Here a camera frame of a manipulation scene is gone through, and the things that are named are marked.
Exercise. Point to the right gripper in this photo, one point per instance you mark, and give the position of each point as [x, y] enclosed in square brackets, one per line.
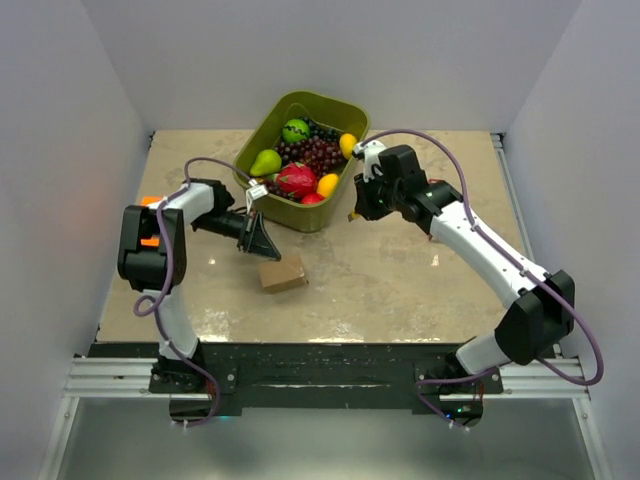
[365, 205]

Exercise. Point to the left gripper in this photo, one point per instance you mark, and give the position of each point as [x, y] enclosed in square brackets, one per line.
[257, 241]

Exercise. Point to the brown cardboard express box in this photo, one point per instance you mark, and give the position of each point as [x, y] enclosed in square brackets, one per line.
[283, 275]

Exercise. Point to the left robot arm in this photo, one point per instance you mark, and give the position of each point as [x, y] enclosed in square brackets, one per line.
[152, 255]

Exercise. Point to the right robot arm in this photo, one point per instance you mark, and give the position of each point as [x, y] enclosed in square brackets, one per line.
[535, 301]

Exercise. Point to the orange plastic box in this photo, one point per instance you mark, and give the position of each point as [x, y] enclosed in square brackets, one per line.
[150, 233]

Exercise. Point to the orange yellow mango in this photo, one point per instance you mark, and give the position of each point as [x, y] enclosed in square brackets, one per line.
[327, 184]

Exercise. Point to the red apple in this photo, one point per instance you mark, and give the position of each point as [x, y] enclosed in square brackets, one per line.
[312, 198]

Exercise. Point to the red rectangular carton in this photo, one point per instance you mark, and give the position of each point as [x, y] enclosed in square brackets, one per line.
[438, 197]

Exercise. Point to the yellow lemon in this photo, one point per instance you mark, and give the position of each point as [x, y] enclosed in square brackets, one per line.
[347, 143]

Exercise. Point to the red dragon fruit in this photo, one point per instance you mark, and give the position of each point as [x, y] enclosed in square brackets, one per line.
[296, 180]

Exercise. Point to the purple grape bunch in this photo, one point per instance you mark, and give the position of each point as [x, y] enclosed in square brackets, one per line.
[320, 156]

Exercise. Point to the green pear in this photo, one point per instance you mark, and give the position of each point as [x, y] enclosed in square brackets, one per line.
[267, 162]

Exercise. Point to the dark black grape bunch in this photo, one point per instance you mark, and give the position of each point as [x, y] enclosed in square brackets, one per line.
[322, 132]

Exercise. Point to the green striped ball fruit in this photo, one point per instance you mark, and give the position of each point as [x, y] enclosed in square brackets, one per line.
[295, 130]

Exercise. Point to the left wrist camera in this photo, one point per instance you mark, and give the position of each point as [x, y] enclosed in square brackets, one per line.
[255, 191]

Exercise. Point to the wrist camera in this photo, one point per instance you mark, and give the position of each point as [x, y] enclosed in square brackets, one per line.
[255, 191]
[368, 153]

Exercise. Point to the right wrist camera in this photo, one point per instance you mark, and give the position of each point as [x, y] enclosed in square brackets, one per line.
[368, 153]

